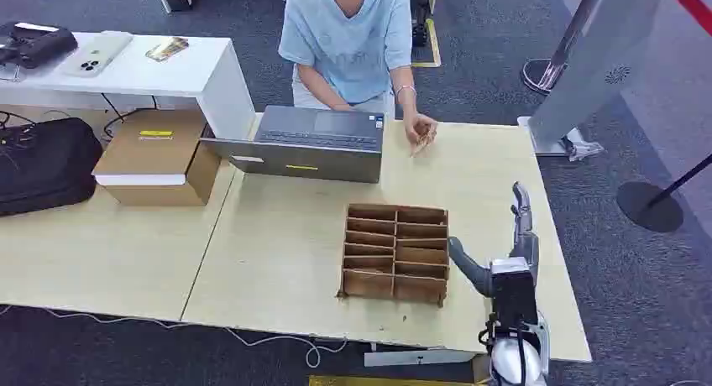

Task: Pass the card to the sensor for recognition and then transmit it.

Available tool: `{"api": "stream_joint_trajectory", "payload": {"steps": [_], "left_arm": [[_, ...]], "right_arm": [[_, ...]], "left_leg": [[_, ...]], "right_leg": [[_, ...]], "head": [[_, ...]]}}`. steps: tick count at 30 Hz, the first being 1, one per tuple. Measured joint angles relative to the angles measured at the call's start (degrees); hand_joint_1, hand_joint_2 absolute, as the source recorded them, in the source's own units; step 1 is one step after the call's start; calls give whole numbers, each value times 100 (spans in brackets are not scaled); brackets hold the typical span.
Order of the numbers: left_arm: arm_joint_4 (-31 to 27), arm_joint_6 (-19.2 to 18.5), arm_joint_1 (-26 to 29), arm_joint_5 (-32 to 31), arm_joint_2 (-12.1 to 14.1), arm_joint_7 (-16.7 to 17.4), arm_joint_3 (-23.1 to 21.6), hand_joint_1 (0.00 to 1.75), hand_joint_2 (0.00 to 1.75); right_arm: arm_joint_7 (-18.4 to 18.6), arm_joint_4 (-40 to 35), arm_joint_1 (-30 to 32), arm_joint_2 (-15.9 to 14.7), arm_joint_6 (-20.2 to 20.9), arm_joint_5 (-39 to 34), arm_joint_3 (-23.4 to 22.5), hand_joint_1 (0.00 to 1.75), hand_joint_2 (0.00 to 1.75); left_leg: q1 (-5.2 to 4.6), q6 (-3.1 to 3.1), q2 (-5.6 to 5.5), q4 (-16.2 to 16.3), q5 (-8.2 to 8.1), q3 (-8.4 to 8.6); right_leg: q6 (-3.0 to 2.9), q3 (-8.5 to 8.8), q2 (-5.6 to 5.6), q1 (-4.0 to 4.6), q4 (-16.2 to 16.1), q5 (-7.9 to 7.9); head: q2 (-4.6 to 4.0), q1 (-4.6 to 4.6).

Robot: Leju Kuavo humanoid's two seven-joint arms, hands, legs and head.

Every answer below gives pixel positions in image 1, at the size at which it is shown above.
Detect black cable under riser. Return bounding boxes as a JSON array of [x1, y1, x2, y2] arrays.
[[100, 93, 160, 140]]

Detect person's left hand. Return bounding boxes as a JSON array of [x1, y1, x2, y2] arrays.
[[404, 112, 439, 151]]

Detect grey table bracket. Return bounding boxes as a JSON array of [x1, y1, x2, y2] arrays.
[[364, 347, 480, 368]]

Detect black bag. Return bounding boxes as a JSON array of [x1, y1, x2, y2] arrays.
[[0, 117, 105, 218]]

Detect white desk riser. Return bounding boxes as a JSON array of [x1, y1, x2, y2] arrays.
[[0, 32, 257, 143]]

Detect robot right hand grey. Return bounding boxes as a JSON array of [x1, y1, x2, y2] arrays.
[[448, 182, 542, 299]]

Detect chrome stanchion post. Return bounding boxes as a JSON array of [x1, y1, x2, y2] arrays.
[[521, 0, 610, 96]]

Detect pale smartphone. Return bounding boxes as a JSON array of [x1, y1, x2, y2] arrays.
[[60, 30, 134, 79]]

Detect black device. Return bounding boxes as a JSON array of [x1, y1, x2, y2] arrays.
[[0, 20, 79, 70]]

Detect yellow bordered floor mat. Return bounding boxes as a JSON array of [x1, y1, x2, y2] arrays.
[[410, 17, 442, 70]]

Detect grey laptop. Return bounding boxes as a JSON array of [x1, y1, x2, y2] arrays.
[[200, 105, 386, 185]]

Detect brown cardboard box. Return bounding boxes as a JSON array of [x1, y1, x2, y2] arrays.
[[92, 107, 223, 208]]

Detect person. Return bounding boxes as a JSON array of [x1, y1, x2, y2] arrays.
[[278, 0, 414, 113]]

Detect yellow card packet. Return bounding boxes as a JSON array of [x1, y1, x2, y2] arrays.
[[144, 36, 191, 63]]

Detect black stand on mat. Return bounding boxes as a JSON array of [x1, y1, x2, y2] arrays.
[[410, 0, 434, 48]]

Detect stack of cards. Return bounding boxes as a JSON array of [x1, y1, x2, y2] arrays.
[[410, 122, 438, 159]]

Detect black cable bundle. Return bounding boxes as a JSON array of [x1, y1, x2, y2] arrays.
[[0, 109, 39, 151]]

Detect plastic wrapped panel foot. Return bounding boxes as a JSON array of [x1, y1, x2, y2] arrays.
[[560, 128, 605, 163]]

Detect black stanchion with round base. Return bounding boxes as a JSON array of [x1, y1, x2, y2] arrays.
[[615, 152, 712, 234]]

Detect wooden slotted card box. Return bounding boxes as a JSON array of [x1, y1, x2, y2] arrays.
[[336, 203, 451, 309]]

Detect grey standing panel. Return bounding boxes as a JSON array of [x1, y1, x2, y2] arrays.
[[517, 0, 668, 158]]

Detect white floor cable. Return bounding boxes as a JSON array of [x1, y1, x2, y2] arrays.
[[0, 305, 348, 369]]

